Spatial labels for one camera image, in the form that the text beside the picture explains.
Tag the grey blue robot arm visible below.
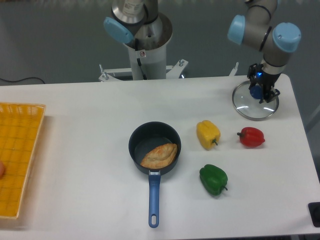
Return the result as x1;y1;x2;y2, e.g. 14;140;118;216
103;0;301;103

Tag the red bell pepper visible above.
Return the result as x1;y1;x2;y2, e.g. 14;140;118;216
237;127;265;148

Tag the baked pastry turnover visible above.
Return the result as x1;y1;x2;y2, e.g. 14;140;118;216
140;143;178;169

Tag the black device at table edge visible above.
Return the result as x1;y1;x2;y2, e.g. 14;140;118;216
308;202;320;228

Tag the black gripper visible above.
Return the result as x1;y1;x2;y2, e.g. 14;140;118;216
247;63;281;104

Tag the black cable on floor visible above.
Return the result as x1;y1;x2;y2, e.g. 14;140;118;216
0;76;47;84

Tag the glass pot lid blue knob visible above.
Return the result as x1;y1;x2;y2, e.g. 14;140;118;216
232;80;279;121

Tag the orange object in basket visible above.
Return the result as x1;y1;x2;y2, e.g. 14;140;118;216
0;161;6;178

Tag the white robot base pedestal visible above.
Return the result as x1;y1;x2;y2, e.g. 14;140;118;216
99;12;189;82

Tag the yellow woven basket tray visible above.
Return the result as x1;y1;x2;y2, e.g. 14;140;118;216
0;102;46;219

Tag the dark pot with blue handle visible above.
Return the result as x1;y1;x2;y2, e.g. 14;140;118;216
128;121;182;228

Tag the yellow bell pepper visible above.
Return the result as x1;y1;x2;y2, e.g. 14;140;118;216
196;120;221;150

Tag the green bell pepper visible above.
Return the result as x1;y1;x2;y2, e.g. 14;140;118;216
199;164;228;196

